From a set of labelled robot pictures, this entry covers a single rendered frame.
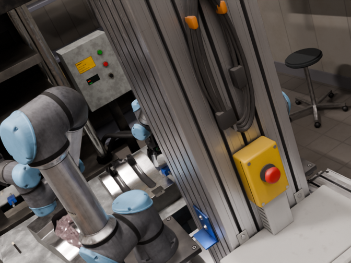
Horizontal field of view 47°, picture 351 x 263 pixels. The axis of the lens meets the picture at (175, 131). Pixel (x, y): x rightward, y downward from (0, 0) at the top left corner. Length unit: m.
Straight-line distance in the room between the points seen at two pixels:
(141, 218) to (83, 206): 0.21
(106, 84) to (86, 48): 0.25
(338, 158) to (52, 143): 2.49
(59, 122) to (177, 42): 0.40
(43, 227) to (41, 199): 0.75
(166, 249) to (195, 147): 0.56
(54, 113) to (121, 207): 0.38
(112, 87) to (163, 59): 1.84
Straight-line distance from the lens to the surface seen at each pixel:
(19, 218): 2.56
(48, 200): 1.37
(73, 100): 1.05
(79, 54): 2.50
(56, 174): 1.06
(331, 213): 1.03
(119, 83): 2.60
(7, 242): 2.40
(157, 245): 1.31
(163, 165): 1.94
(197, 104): 0.81
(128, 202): 1.24
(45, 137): 1.00
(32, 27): 2.30
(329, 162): 3.18
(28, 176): 1.30
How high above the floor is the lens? 1.95
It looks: 28 degrees down
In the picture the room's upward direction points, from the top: 24 degrees counter-clockwise
